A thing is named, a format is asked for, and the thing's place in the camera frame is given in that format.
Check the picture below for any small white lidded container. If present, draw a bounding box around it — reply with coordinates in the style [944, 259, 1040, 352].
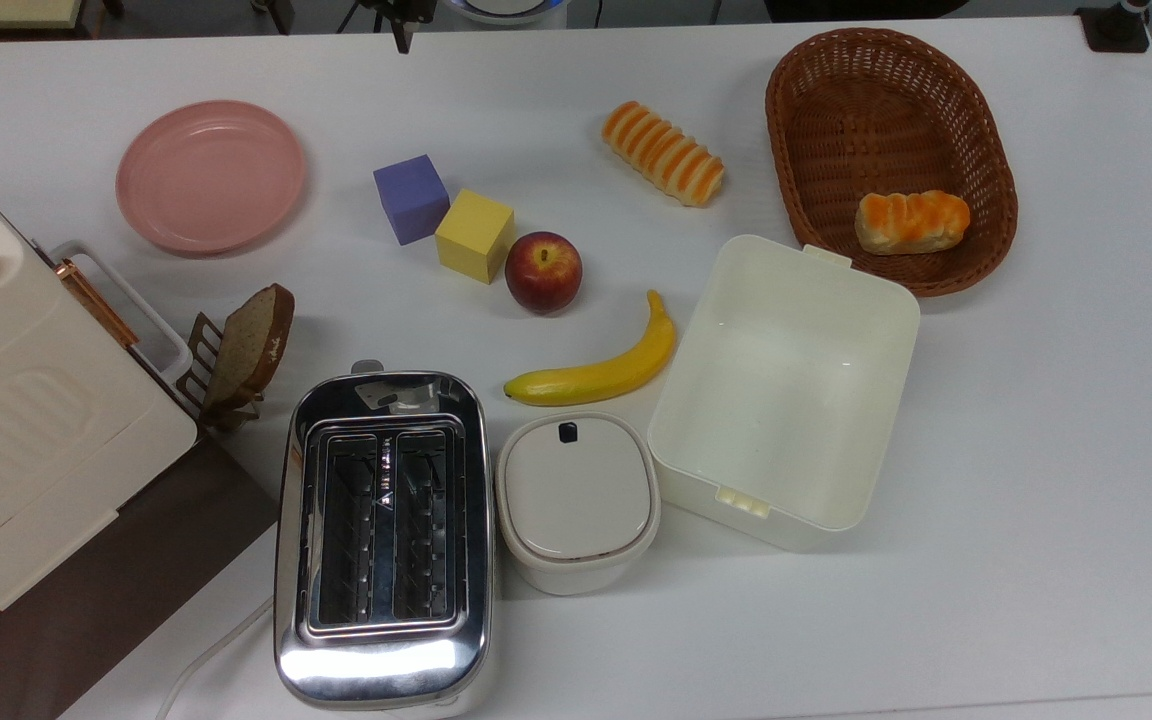
[495, 412, 662, 597]

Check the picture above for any white wire frame handle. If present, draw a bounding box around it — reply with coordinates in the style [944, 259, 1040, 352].
[48, 240, 195, 396]

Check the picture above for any robot gripper body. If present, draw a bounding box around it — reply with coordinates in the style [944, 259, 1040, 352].
[368, 0, 435, 27]

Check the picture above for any red apple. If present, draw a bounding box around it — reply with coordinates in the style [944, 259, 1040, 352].
[505, 231, 584, 316]

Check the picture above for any brown wire toast rack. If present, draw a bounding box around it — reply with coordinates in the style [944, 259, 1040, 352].
[176, 312, 267, 433]

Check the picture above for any white toaster power cable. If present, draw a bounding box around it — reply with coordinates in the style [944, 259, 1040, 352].
[156, 595, 277, 720]

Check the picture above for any pink round plate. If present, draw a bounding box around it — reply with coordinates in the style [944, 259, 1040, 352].
[116, 100, 307, 255]

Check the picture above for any brown wicker basket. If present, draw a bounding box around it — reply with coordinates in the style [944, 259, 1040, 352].
[765, 27, 1020, 298]

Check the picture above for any copper bar handle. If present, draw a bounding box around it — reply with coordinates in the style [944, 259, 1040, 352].
[56, 258, 141, 348]

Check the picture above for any long striped bread roll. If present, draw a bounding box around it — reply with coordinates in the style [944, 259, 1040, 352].
[601, 100, 727, 209]

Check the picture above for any yellow foam cube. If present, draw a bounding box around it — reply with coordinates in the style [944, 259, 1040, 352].
[435, 189, 517, 285]

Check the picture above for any purple foam cube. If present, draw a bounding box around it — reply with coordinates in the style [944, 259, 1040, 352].
[373, 154, 451, 246]

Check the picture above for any short glazed bread roll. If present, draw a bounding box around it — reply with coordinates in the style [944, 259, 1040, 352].
[854, 189, 972, 256]

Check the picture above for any beige desk top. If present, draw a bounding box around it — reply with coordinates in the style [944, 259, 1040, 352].
[0, 0, 87, 31]

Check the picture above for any chrome two-slot toaster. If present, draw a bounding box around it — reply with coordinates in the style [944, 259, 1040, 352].
[273, 360, 497, 716]

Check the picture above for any large cream cabinet with handles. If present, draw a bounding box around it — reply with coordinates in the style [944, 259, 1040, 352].
[0, 150, 199, 656]

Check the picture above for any brown bread slice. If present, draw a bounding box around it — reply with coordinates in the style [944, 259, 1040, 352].
[201, 283, 296, 409]

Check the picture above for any yellow banana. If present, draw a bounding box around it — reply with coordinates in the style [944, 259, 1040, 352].
[504, 289, 678, 408]

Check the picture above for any open cream plastic box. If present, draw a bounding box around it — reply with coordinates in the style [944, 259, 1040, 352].
[646, 234, 922, 553]

